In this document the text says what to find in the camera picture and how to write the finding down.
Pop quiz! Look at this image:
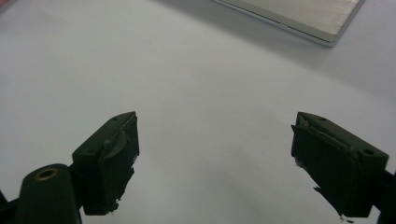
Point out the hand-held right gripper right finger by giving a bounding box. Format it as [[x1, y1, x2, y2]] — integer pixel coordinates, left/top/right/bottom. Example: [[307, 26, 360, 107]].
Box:
[[290, 111, 390, 218]]

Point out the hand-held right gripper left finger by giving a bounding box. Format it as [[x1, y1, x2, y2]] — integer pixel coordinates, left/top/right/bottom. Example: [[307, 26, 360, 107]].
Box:
[[71, 111, 140, 217]]

